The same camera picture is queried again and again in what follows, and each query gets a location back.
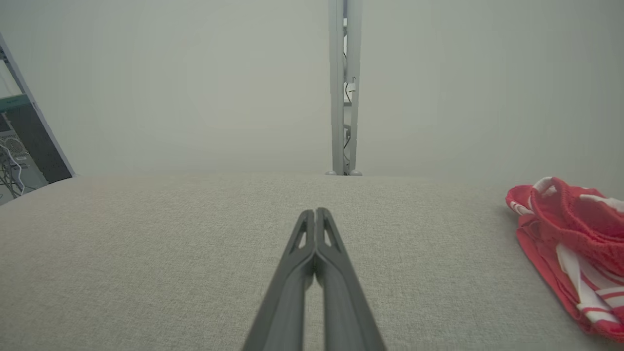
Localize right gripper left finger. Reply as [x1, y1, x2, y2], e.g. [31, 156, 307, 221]
[242, 209, 318, 351]

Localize grey metal frame leg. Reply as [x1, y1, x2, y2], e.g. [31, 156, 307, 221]
[0, 33, 77, 178]

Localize grey double-post stand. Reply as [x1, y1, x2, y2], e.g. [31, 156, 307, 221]
[326, 0, 363, 176]

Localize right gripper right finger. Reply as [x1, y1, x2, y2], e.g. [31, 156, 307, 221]
[315, 207, 388, 351]

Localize red shorts with white stripes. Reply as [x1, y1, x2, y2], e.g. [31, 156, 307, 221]
[505, 176, 624, 342]

